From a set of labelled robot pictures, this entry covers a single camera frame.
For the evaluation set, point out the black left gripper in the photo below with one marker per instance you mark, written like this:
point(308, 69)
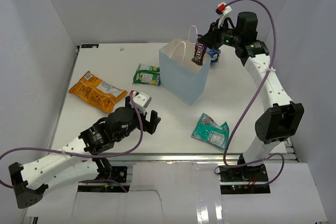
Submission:
point(150, 126)

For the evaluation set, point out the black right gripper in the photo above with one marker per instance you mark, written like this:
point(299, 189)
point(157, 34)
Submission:
point(211, 39)

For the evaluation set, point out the purple M&M's packet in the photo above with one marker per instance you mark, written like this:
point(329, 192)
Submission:
point(199, 52)

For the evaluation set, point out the green Fox's candy bag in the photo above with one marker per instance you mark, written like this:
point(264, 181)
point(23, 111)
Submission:
point(146, 74)

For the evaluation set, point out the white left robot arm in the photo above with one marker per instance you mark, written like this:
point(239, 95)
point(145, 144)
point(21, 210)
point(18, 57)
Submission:
point(85, 157)

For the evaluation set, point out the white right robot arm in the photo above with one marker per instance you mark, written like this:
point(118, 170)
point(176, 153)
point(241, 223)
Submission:
point(281, 116)

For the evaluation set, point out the dark blue snack bag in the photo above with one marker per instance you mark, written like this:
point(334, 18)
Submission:
point(212, 52)

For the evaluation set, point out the light blue paper bag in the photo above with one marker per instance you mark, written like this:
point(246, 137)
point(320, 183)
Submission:
point(179, 74)

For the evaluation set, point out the teal Fox's candy bag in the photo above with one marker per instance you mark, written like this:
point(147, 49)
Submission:
point(208, 131)

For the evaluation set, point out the orange chip bag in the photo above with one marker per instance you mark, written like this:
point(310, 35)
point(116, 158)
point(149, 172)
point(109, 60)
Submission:
point(97, 93)

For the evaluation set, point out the black left corner label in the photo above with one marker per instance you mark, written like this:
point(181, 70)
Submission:
point(89, 45)

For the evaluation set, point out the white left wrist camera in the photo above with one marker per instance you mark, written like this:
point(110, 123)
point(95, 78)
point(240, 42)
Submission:
point(141, 99)

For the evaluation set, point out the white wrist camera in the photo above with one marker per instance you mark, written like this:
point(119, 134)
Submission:
point(222, 11)
point(141, 99)

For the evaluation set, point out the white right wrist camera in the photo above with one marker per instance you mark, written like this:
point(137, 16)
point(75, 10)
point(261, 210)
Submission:
point(222, 11)

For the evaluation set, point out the aluminium table edge rail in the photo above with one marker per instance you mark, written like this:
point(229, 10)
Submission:
point(169, 158)

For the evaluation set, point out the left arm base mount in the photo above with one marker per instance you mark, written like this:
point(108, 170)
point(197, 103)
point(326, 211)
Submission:
point(115, 183)

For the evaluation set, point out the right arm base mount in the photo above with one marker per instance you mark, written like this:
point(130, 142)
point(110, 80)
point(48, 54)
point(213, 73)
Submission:
point(244, 180)

